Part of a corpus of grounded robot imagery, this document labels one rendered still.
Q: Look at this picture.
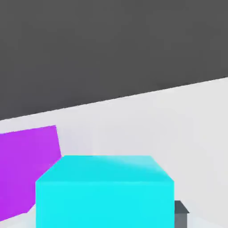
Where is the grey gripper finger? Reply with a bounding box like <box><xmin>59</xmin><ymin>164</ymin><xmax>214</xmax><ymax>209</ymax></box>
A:
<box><xmin>174</xmin><ymin>200</ymin><xmax>205</xmax><ymax>228</ymax></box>

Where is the small cyan cube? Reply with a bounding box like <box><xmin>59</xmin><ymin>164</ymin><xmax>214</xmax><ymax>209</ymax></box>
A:
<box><xmin>35</xmin><ymin>155</ymin><xmax>175</xmax><ymax>228</ymax></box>

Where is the large purple box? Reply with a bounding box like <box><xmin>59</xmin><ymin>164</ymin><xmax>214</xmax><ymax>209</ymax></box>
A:
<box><xmin>0</xmin><ymin>125</ymin><xmax>62</xmax><ymax>223</ymax></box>

